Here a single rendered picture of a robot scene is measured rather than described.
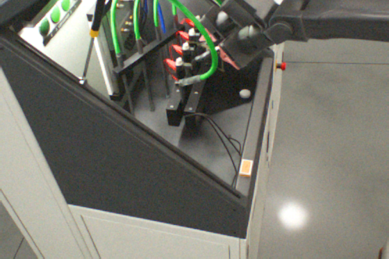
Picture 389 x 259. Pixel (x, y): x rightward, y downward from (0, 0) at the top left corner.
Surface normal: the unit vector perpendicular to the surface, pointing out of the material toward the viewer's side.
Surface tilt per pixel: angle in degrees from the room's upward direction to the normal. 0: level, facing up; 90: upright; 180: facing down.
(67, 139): 90
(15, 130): 90
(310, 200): 0
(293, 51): 0
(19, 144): 90
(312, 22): 100
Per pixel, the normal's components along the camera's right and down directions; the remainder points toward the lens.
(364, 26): -0.55, 0.71
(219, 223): -0.27, 0.66
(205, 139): -0.11, -0.74
